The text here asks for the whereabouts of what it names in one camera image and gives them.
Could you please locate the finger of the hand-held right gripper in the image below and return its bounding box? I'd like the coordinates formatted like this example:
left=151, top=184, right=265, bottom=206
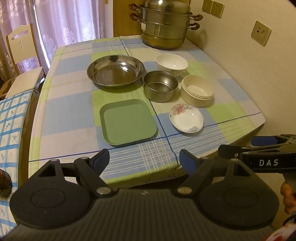
left=251, top=134, right=296, bottom=147
left=218, top=142, right=296, bottom=160

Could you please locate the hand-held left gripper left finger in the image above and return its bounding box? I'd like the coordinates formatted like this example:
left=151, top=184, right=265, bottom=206
left=37, top=149, right=114, bottom=197

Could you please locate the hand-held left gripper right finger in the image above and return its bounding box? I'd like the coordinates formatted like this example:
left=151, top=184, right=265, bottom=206
left=178, top=149, right=255, bottom=197

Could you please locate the small floral ceramic plate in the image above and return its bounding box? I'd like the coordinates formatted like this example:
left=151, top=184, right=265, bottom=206
left=169, top=103, right=204, bottom=133

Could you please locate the green square plastic plate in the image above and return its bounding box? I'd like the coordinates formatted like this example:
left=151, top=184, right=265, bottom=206
left=100, top=99, right=158, bottom=146

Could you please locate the cream ribbed bowl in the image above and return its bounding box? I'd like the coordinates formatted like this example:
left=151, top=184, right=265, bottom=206
left=180, top=75, right=215, bottom=107

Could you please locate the large stainless steel plate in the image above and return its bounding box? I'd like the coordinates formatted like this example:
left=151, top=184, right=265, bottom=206
left=87, top=55, right=145, bottom=89

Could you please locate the white ceramic bowl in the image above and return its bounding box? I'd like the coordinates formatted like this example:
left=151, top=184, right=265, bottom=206
left=155, top=53, right=188, bottom=77

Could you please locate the person's right hand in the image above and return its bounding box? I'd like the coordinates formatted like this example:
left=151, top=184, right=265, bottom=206
left=280, top=181, right=296, bottom=215

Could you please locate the checked tablecloth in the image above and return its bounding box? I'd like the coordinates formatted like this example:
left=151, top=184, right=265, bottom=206
left=28, top=36, right=266, bottom=186

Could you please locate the red white cloth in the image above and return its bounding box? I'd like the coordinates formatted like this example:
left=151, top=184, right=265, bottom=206
left=269, top=228, right=296, bottom=241

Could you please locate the stainless steel bowl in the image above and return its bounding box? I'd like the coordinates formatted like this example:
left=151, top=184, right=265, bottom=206
left=143, top=71, right=179, bottom=103

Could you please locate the blue patterned white cloth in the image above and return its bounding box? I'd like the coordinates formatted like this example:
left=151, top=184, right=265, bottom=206
left=0, top=89, right=36, bottom=232

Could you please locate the dark round object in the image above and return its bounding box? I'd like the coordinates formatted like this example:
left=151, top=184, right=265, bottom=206
left=0, top=169, right=12, bottom=198

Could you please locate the white wooden chair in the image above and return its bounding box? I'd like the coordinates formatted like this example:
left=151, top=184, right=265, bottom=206
left=0, top=23, right=47, bottom=99

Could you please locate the stainless steel steamer pot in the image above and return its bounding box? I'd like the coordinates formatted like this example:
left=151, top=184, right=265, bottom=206
left=129, top=0, right=203, bottom=50

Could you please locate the purple lace curtain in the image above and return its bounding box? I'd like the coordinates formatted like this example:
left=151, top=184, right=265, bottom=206
left=0, top=0, right=107, bottom=77

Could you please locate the wooden panel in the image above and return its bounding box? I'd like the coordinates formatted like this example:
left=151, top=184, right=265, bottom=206
left=113, top=0, right=145, bottom=37

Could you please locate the beige wall socket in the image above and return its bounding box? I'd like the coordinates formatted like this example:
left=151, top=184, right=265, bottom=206
left=211, top=1, right=225, bottom=18
left=202, top=0, right=213, bottom=14
left=251, top=21, right=272, bottom=47

